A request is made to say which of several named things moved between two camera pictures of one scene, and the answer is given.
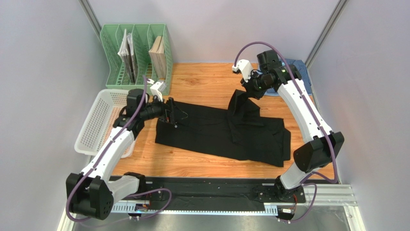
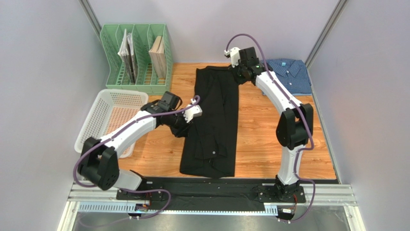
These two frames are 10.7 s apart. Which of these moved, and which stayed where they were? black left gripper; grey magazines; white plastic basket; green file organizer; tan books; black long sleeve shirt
Moved: black left gripper; black long sleeve shirt
Stayed: tan books; grey magazines; green file organizer; white plastic basket
